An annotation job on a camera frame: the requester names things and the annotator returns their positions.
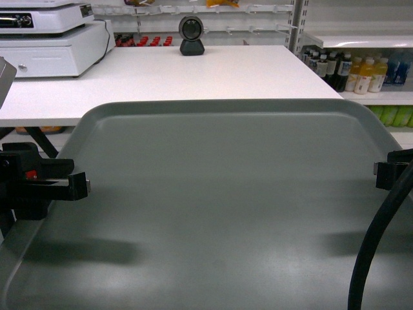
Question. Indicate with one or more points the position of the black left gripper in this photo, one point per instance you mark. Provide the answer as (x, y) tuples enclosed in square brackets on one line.
[(30, 182)]

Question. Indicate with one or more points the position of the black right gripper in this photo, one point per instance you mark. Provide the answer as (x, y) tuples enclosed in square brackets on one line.
[(387, 173)]

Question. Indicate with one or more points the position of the grey rectangular serving tray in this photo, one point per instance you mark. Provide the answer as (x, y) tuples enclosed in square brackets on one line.
[(205, 205)]

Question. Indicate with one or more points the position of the white checkout table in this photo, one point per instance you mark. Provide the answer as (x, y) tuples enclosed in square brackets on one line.
[(163, 74)]

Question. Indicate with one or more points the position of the yellow juice bottle front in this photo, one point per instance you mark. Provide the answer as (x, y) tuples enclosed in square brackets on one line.
[(364, 77)]

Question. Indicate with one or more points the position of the yellow juice bottle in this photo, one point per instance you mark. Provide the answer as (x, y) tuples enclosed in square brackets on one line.
[(378, 76), (353, 74), (364, 77)]

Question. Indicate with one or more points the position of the blue drink bottle left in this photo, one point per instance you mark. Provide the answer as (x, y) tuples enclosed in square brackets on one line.
[(393, 64)]

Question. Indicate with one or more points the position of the blue drink bottle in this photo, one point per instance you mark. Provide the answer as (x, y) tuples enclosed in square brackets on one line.
[(393, 64), (404, 67)]

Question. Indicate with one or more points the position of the yellow juice bottle right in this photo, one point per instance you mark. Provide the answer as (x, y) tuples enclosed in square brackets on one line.
[(378, 76)]

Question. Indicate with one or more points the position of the blue drink bottle right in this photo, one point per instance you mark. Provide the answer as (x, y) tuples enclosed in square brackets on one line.
[(404, 67)]

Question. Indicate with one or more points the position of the dark tea bottle middle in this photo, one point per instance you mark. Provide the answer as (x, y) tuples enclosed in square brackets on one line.
[(332, 68)]

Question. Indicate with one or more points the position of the dark tea bottle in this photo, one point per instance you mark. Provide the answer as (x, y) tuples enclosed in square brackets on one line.
[(332, 68), (342, 73), (322, 65)]

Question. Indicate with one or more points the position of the yellow juice bottle back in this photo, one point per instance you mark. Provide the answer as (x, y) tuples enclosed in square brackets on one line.
[(353, 74)]

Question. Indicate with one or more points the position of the dark tea bottle right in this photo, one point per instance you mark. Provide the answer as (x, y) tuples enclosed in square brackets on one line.
[(342, 73)]

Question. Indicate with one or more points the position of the dark tea bottle left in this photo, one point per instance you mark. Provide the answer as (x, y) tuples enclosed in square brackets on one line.
[(322, 65)]

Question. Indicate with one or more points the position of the white cash drawer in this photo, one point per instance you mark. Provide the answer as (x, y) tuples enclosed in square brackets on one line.
[(67, 56)]

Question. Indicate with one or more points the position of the red cap cola bottle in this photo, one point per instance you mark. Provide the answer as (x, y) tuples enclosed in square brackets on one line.
[(143, 42), (155, 42), (168, 41)]

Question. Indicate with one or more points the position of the white cash register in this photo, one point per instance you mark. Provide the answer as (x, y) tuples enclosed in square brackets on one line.
[(43, 17)]

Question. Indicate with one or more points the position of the black barcode scanner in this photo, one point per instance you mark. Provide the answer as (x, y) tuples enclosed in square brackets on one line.
[(191, 30)]

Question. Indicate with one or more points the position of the orange hanging snack bag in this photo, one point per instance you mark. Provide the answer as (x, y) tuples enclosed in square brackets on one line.
[(213, 3)]

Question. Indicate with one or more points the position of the white peg hook rail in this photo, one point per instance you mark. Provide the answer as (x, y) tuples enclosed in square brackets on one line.
[(111, 10)]

